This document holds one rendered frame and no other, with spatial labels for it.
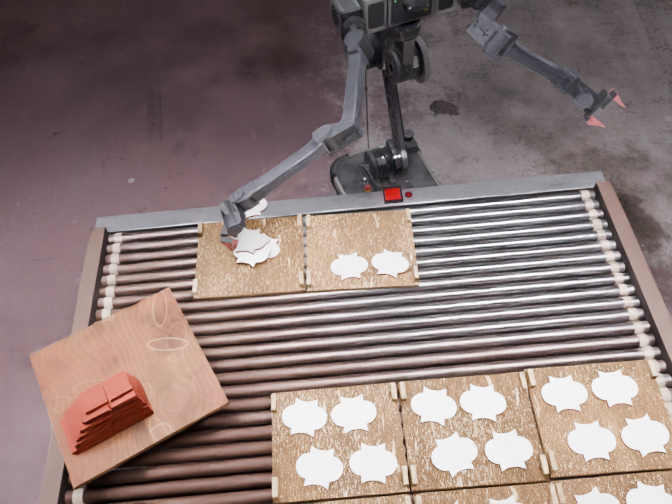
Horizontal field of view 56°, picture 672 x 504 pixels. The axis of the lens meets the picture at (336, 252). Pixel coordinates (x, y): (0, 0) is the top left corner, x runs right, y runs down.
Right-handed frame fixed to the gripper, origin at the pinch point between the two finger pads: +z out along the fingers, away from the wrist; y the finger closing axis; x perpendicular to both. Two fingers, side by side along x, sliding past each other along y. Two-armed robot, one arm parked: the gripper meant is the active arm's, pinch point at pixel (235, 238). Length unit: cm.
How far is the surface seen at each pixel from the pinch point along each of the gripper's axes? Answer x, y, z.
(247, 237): -4.4, 0.9, -0.3
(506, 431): -102, -60, 2
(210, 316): 2.4, -31.5, 5.8
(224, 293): -0.8, -22.4, 3.9
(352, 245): -44.3, 4.7, 2.6
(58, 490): 31, -98, 4
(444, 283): -80, -7, 4
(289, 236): -19.4, 6.0, 3.2
